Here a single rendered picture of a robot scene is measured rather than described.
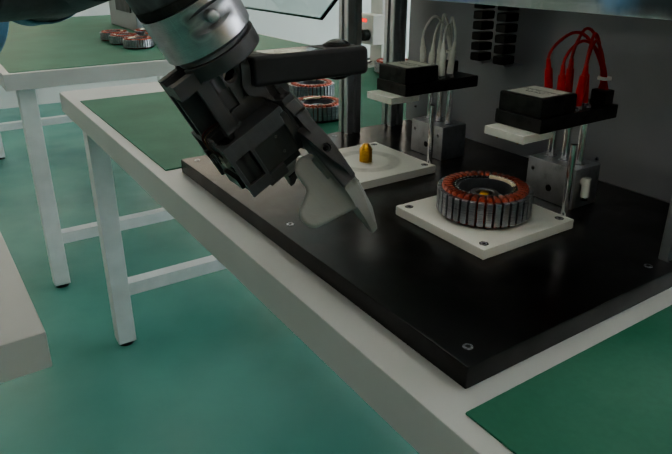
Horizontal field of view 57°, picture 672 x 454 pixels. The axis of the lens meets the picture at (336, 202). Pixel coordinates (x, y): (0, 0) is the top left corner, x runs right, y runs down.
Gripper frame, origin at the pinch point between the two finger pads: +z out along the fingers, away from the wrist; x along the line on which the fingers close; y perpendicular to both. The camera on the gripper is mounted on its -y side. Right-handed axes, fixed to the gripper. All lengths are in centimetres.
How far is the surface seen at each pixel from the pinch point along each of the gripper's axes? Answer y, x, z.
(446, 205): -11.6, -0.7, 11.5
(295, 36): -205, -472, 173
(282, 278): 8.2, -4.4, 6.2
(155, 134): 2, -68, 9
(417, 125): -27.5, -26.6, 19.1
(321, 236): 1.3, -7.1, 7.6
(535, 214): -19.6, 3.9, 18.4
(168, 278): 20, -114, 65
